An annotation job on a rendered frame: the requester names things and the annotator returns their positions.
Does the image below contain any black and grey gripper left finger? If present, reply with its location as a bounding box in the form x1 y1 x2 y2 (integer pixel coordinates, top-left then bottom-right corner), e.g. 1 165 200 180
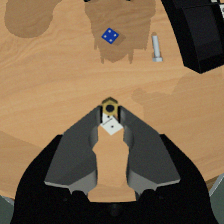
10 105 103 224

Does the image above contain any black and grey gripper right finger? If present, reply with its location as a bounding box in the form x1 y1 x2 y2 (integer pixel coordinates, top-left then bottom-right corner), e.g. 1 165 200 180
117 105 219 224

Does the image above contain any brass hex nut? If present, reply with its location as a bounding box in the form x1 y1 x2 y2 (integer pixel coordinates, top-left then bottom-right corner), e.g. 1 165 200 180
102 97 118 116

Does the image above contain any blue die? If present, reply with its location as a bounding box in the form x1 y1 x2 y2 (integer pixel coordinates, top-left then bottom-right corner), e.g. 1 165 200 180
101 28 119 44

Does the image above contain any black rack of three labelled bins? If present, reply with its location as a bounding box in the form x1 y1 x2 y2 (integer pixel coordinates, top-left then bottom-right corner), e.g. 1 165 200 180
161 0 224 74

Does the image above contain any white domino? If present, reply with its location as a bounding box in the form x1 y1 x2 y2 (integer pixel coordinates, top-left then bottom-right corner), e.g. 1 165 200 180
101 113 123 135

